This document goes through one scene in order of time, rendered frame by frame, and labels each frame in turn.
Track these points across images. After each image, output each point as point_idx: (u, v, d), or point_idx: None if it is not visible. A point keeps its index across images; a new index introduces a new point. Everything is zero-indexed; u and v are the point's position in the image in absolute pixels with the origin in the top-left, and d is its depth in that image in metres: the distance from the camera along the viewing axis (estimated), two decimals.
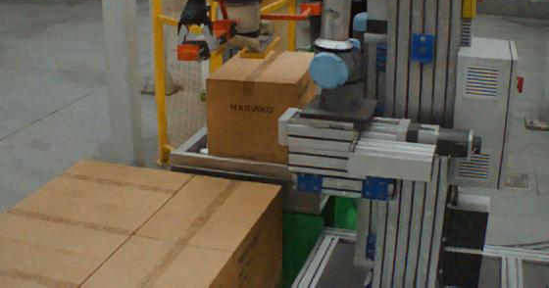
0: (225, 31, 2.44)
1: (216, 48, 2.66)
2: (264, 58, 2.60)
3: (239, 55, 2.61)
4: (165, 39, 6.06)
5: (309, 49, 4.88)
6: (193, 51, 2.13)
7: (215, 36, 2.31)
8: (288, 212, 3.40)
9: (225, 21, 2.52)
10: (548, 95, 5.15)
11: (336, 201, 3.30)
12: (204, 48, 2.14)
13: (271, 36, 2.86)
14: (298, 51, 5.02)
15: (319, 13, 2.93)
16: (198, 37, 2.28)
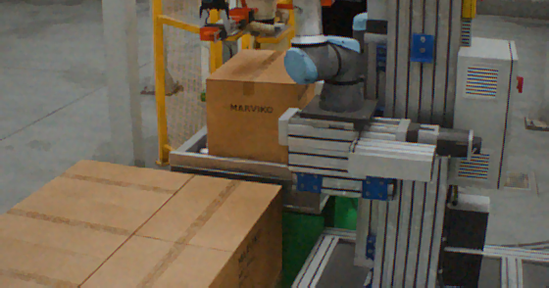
0: (244, 18, 2.72)
1: (235, 32, 2.95)
2: (277, 42, 2.87)
3: (256, 39, 2.89)
4: (165, 39, 6.06)
5: None
6: (213, 32, 2.41)
7: (234, 21, 2.59)
8: (288, 212, 3.40)
9: (244, 8, 2.80)
10: (548, 95, 5.15)
11: (336, 201, 3.30)
12: (221, 30, 2.42)
13: (285, 24, 3.13)
14: None
15: (330, 4, 3.19)
16: (219, 22, 2.57)
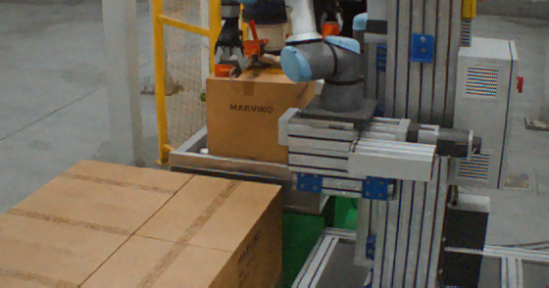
0: (256, 51, 2.82)
1: (246, 65, 3.04)
2: None
3: (268, 71, 2.98)
4: (165, 39, 6.06)
5: None
6: (227, 70, 2.51)
7: (247, 56, 2.69)
8: (288, 212, 3.40)
9: (256, 40, 2.90)
10: (548, 95, 5.15)
11: (336, 201, 3.30)
12: (235, 67, 2.51)
13: None
14: None
15: (338, 32, 3.29)
16: (232, 57, 2.66)
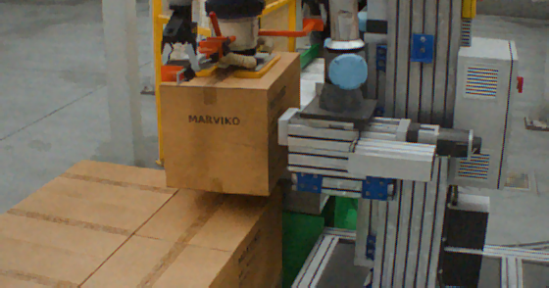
0: (218, 50, 2.30)
1: (210, 67, 2.52)
2: (260, 77, 2.44)
3: (234, 73, 2.46)
4: None
5: (309, 49, 4.88)
6: (176, 72, 1.99)
7: (204, 55, 2.17)
8: (288, 212, 3.40)
9: (219, 37, 2.38)
10: (548, 95, 5.15)
11: (336, 201, 3.30)
12: (186, 69, 1.99)
13: (271, 54, 2.71)
14: (298, 51, 5.02)
15: (322, 27, 2.77)
16: (185, 57, 2.14)
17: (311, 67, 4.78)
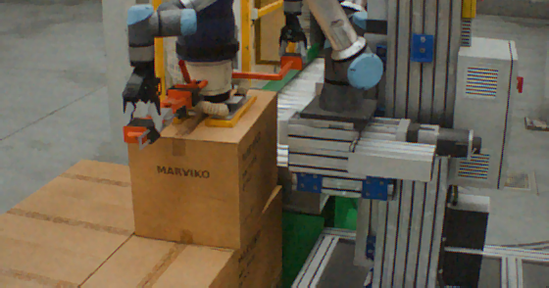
0: (186, 100, 2.17)
1: None
2: (231, 126, 2.32)
3: (205, 121, 2.33)
4: (165, 39, 6.06)
5: (309, 49, 4.88)
6: (139, 133, 1.86)
7: (171, 110, 2.04)
8: (288, 212, 3.40)
9: (188, 84, 2.25)
10: (548, 95, 5.15)
11: (336, 201, 3.30)
12: (149, 130, 1.86)
13: (245, 95, 2.58)
14: (298, 51, 5.02)
15: (301, 67, 2.64)
16: None
17: (311, 67, 4.78)
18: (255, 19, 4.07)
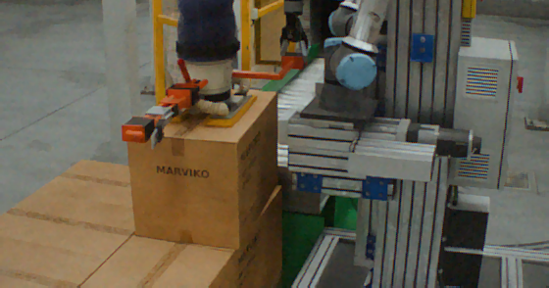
0: (185, 99, 2.17)
1: (180, 112, 2.40)
2: (231, 126, 2.32)
3: (205, 121, 2.34)
4: (165, 39, 6.06)
5: (309, 49, 4.88)
6: (137, 132, 1.86)
7: (170, 109, 2.04)
8: (288, 212, 3.40)
9: (188, 83, 2.25)
10: (548, 95, 5.15)
11: (336, 201, 3.30)
12: (157, 129, 1.87)
13: (246, 95, 2.58)
14: (298, 51, 5.02)
15: (302, 67, 2.64)
16: (149, 111, 2.02)
17: (311, 67, 4.78)
18: (255, 19, 4.07)
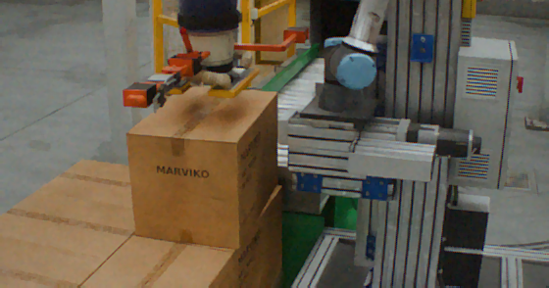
0: (187, 69, 2.13)
1: (182, 83, 2.35)
2: (234, 97, 2.28)
3: (207, 92, 2.29)
4: (165, 39, 6.06)
5: (309, 49, 4.88)
6: (139, 96, 1.82)
7: (172, 75, 2.00)
8: (288, 212, 3.40)
9: (190, 54, 2.21)
10: (548, 95, 5.15)
11: (336, 201, 3.30)
12: (159, 93, 1.82)
13: (248, 69, 2.54)
14: (298, 51, 5.02)
15: (304, 40, 2.60)
16: (151, 77, 1.97)
17: (311, 67, 4.78)
18: (255, 19, 4.07)
